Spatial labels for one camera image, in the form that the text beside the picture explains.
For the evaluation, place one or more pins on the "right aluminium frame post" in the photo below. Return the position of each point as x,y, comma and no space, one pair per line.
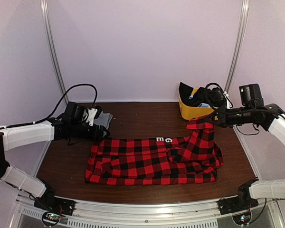
243,18

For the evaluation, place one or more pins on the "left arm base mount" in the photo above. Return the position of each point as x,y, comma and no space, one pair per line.
57,213

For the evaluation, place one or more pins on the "front aluminium rail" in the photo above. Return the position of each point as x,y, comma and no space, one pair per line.
200,214

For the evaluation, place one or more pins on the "light blue garment in bin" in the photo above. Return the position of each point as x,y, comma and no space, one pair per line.
198,101

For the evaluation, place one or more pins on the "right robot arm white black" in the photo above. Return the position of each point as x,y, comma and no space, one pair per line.
271,118

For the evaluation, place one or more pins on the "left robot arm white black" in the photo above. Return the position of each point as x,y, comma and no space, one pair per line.
76,121

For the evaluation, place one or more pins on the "aluminium frame post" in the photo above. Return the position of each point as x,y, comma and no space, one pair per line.
51,45
243,18

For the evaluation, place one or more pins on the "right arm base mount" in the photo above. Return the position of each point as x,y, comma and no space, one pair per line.
240,210

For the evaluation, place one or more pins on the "left aluminium frame post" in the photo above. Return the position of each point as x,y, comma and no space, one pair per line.
51,45

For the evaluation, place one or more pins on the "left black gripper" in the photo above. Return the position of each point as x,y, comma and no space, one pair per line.
98,132

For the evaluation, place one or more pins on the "red black plaid shirt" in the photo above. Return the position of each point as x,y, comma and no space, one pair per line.
194,159

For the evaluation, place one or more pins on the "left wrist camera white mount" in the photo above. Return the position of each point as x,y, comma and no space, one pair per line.
91,116

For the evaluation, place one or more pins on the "yellow plastic bin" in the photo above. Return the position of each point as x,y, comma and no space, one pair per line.
189,113

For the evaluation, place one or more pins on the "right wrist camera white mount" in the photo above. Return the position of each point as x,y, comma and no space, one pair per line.
227,100

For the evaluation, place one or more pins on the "folded grey shirt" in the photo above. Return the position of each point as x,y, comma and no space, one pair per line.
103,119

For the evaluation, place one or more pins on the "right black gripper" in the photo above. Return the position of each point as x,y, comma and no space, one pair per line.
223,119

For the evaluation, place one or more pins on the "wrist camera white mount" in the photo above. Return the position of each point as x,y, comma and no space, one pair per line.
91,116
227,100

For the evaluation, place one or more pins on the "black garment in bin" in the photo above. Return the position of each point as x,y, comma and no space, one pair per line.
212,92

